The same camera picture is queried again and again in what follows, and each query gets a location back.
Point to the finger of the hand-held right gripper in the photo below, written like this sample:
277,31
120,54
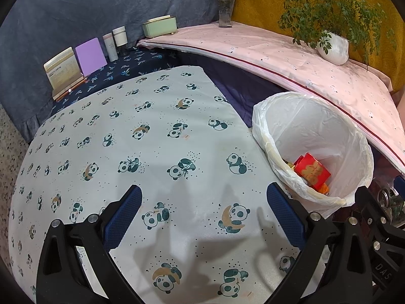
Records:
371,215
400,184

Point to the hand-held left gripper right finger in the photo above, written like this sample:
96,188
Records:
284,218

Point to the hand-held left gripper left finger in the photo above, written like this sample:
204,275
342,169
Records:
125,218

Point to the orange plastic bag red logo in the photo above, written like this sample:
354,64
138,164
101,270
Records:
323,190

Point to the gold foil wrapper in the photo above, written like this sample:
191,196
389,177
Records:
289,165

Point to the red box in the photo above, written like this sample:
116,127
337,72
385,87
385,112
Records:
313,171

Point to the trash bin with white bag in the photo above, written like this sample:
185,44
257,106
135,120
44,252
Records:
316,126

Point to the glass jar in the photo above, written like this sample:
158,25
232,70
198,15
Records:
387,198

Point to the panda printed cloth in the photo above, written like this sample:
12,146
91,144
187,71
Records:
189,139

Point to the purple cloth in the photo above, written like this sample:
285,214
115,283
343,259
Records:
234,95

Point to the green plant in white pot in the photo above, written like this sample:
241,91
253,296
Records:
337,50

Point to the navy patterned cloth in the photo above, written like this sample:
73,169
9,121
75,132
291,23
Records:
126,66

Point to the pink printed sheet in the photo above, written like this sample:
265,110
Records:
284,57

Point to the purple card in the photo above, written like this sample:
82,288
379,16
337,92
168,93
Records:
90,55

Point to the white tube bottle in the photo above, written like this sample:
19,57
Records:
109,49

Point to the white cosmetic jar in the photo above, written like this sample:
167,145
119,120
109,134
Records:
120,38

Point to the pale green tissue box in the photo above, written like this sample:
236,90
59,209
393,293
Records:
158,28

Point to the mustard yellow hanging cloth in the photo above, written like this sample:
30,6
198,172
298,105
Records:
259,9

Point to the glass vase with pink flowers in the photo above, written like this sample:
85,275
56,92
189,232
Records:
226,12

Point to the grey-blue hanging cloth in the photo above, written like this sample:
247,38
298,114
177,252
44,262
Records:
95,6

